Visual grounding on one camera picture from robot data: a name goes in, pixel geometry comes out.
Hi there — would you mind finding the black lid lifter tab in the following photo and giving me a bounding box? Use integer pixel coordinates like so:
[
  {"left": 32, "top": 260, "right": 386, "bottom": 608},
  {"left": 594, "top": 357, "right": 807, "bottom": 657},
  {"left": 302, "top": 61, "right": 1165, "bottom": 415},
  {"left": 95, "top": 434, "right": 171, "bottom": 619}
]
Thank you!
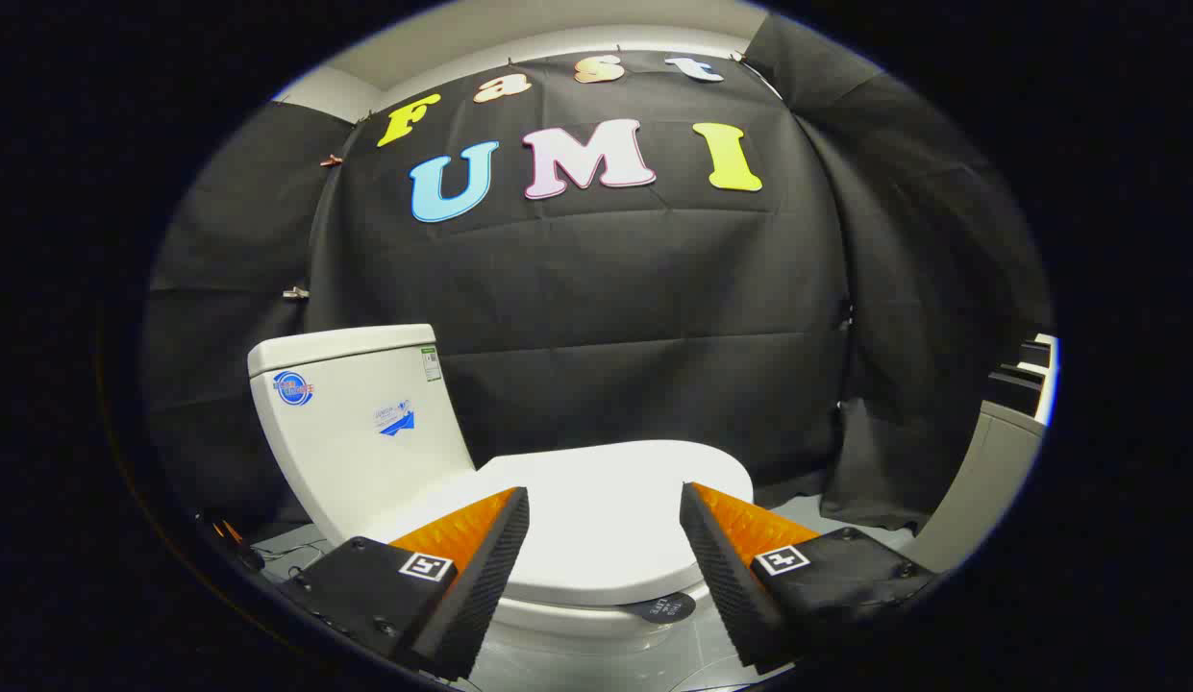
[{"left": 630, "top": 592, "right": 698, "bottom": 626}]

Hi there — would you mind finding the white toilet lid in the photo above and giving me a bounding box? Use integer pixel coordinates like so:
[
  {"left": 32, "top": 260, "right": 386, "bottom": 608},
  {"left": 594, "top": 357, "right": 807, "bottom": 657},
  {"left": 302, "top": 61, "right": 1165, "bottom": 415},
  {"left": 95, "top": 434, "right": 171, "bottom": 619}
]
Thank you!
[{"left": 385, "top": 440, "right": 756, "bottom": 608}]

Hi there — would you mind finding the white ceramic toilet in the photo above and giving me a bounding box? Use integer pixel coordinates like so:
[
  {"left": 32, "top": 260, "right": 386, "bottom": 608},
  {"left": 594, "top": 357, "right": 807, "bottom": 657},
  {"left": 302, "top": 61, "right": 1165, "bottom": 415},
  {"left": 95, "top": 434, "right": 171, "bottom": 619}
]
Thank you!
[{"left": 247, "top": 324, "right": 741, "bottom": 655}]

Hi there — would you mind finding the white ceramic tank cover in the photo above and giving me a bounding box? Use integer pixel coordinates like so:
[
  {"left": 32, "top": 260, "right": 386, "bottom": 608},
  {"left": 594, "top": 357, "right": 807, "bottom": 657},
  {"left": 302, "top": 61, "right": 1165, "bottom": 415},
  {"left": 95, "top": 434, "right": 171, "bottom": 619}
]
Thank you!
[{"left": 247, "top": 324, "right": 437, "bottom": 378}]

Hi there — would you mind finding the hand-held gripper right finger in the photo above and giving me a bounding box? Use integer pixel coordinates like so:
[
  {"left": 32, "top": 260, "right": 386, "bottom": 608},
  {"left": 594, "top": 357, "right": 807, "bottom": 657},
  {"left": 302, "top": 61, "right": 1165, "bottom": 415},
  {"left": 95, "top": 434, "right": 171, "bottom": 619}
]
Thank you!
[{"left": 680, "top": 482, "right": 943, "bottom": 674}]

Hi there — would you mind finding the thin black cable bundle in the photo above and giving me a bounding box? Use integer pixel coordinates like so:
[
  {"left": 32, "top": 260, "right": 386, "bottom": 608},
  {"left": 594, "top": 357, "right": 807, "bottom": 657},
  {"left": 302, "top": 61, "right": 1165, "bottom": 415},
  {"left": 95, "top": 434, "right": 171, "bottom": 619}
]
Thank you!
[{"left": 255, "top": 538, "right": 333, "bottom": 582}]

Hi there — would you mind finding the grey cabinet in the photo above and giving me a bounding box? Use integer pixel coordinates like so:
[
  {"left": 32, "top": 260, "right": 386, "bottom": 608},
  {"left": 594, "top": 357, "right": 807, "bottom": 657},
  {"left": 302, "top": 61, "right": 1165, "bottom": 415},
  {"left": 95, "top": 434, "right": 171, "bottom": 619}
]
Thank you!
[{"left": 908, "top": 332, "right": 1060, "bottom": 576}]

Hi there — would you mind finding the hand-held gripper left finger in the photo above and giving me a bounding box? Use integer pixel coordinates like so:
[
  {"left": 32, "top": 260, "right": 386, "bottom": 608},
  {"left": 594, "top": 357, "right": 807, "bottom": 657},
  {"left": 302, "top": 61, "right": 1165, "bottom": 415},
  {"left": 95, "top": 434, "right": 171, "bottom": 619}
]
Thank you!
[{"left": 279, "top": 485, "right": 532, "bottom": 681}]

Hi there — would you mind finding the black backdrop cloth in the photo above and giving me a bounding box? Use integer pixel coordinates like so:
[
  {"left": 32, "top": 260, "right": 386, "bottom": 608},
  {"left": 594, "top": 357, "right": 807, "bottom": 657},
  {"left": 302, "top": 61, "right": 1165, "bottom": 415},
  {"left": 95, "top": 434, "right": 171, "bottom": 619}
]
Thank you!
[{"left": 142, "top": 48, "right": 1054, "bottom": 554}]

